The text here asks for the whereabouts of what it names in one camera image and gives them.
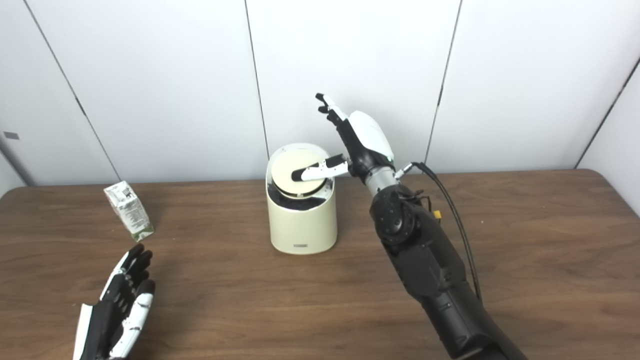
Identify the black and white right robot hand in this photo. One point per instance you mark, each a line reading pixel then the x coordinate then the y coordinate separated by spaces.
pixel 367 137

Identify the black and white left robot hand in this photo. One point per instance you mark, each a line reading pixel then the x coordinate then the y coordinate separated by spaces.
pixel 102 325

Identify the round cream bin lid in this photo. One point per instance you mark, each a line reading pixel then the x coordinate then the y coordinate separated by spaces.
pixel 287 165

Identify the cream-colored desktop trash bin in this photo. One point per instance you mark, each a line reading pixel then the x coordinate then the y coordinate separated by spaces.
pixel 302 227

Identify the white and green milk carton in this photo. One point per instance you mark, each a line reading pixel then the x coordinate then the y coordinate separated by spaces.
pixel 131 212

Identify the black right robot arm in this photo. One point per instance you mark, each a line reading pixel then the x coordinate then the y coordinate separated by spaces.
pixel 425 260

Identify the black bin liner bag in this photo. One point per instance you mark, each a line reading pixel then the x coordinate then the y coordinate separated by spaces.
pixel 300 202

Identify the small gray wall label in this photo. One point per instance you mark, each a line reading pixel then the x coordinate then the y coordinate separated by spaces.
pixel 11 135

